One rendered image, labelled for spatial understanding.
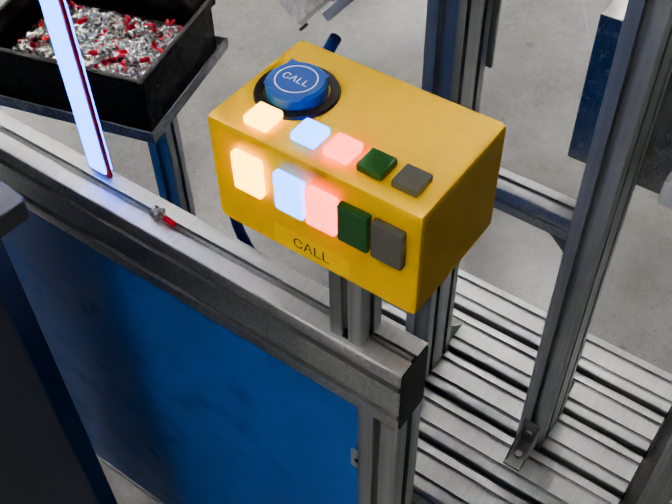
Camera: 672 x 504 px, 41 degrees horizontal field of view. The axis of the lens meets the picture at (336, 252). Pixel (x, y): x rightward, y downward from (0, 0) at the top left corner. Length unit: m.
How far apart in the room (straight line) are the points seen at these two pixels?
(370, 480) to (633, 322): 1.10
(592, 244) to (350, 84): 0.65
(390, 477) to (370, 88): 0.38
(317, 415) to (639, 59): 0.49
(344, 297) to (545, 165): 1.51
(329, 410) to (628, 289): 1.18
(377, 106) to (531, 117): 1.72
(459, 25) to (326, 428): 0.50
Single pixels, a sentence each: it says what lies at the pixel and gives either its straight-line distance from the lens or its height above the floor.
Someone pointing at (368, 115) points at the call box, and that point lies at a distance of 0.56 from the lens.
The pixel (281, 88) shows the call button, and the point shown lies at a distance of 0.56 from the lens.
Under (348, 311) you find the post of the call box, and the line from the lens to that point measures 0.67.
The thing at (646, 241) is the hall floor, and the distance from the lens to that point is 2.03.
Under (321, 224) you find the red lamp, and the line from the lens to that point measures 0.54.
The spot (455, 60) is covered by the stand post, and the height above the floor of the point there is 0.77.
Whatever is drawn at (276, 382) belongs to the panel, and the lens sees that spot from 0.87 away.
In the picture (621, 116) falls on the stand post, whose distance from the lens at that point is 1.06.
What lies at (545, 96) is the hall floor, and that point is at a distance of 2.34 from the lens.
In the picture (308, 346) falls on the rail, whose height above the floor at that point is 0.83.
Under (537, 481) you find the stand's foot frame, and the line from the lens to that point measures 1.55.
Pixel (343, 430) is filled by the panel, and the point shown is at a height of 0.69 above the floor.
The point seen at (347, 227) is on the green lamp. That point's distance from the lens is 0.53.
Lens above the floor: 1.43
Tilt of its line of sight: 48 degrees down
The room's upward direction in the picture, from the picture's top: 2 degrees counter-clockwise
